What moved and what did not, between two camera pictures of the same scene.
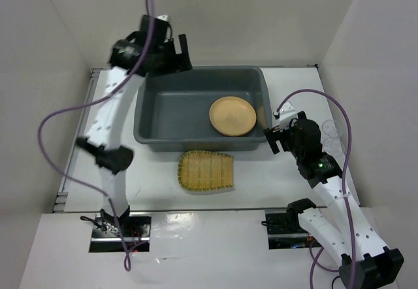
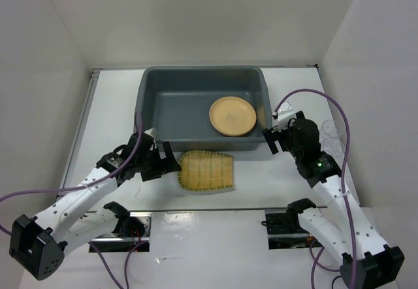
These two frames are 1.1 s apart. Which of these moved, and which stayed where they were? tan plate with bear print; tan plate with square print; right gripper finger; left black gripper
Moved: left black gripper
Stayed: tan plate with square print; right gripper finger; tan plate with bear print
